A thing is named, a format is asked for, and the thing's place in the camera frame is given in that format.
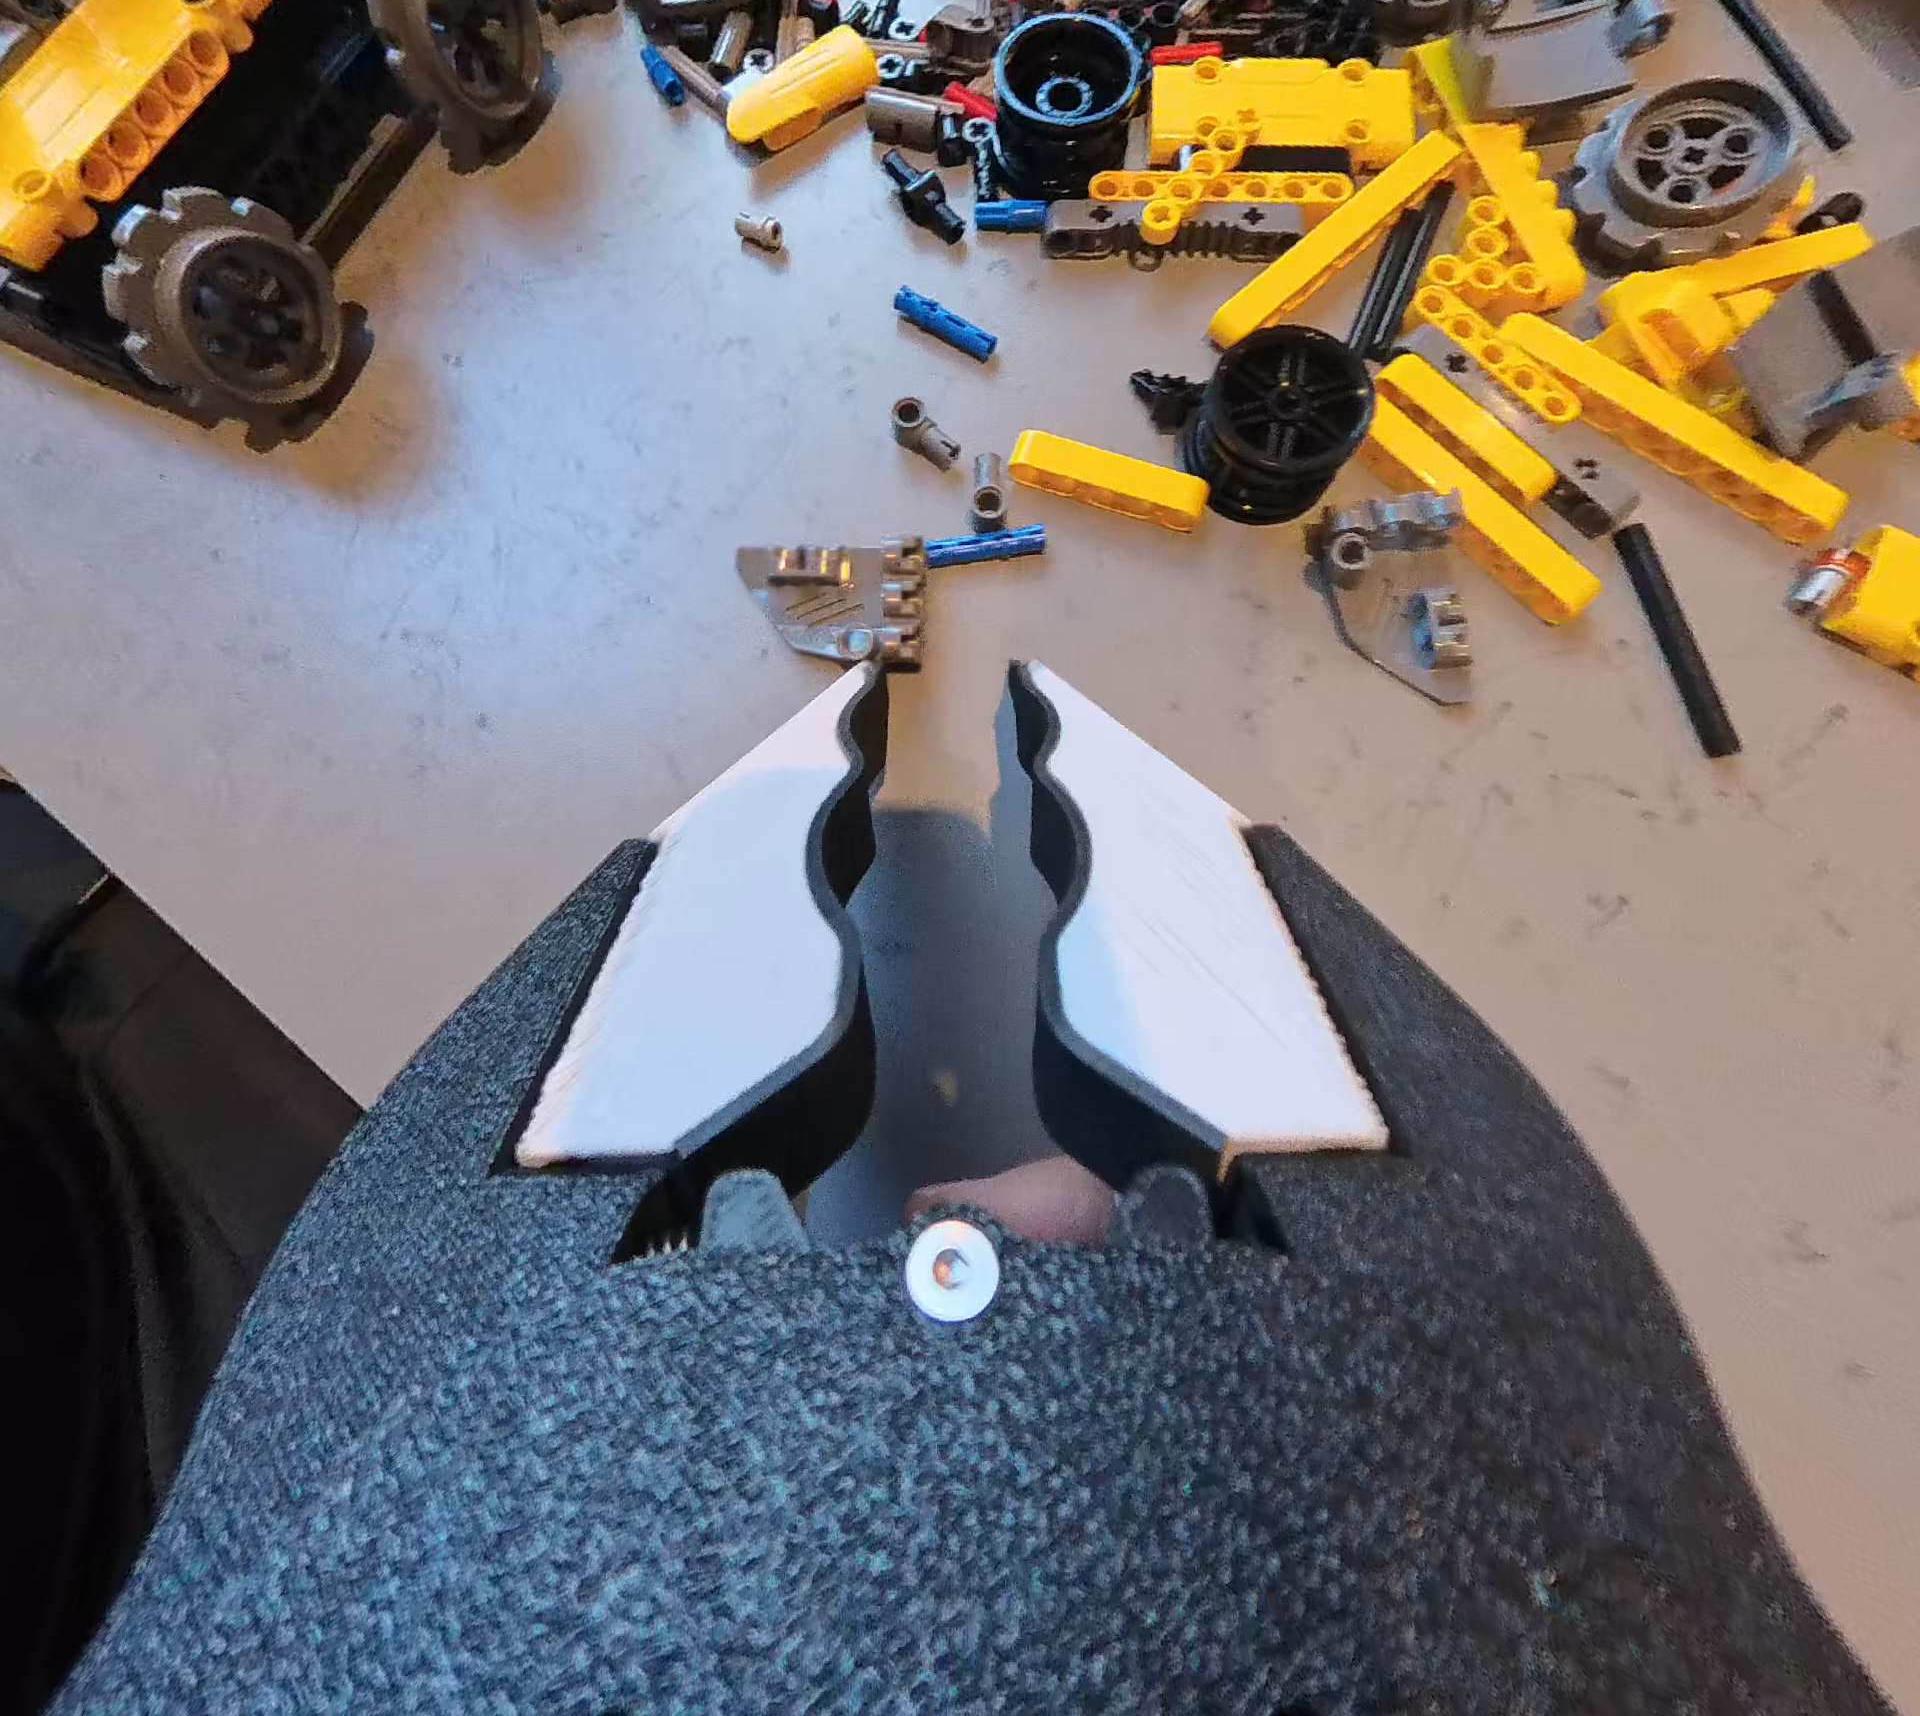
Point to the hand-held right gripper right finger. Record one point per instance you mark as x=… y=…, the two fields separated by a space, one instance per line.
x=1200 y=980

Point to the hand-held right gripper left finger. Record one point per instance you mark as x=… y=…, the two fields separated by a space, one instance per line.
x=705 y=980

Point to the grey angled panel piece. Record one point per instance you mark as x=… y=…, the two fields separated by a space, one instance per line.
x=818 y=607
x=1389 y=615

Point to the small grey bush piece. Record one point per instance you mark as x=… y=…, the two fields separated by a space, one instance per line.
x=761 y=230

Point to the blue pin piece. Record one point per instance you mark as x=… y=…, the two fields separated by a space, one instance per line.
x=944 y=320
x=983 y=542

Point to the short yellow beam piece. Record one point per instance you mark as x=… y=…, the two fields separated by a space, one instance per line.
x=1107 y=479

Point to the grey pin connector piece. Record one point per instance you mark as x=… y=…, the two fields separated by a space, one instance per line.
x=927 y=428
x=987 y=489

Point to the black spoked wheel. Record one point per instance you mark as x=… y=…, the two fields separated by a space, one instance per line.
x=1275 y=419

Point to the short black axle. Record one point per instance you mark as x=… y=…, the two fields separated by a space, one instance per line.
x=1676 y=636

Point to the long yellow beam piece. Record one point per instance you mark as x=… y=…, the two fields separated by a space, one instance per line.
x=1334 y=238

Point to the yellow cross beam piece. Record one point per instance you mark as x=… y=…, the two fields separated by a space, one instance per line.
x=1222 y=189

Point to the black pin connector piece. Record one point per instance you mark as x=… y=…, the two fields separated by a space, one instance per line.
x=922 y=194

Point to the yellow holed panel piece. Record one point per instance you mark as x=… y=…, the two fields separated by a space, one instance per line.
x=1291 y=111

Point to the black wheel hub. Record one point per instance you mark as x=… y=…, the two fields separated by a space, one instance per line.
x=1069 y=96

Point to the yellow curved panel piece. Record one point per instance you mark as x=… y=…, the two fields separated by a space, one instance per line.
x=803 y=84

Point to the grey treaded wheel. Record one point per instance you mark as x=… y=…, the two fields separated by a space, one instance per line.
x=1695 y=156

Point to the yellow black toy brick vehicle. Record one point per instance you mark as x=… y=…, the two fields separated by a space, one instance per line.
x=121 y=66

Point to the long black axle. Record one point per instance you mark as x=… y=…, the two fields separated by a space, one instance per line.
x=1770 y=45

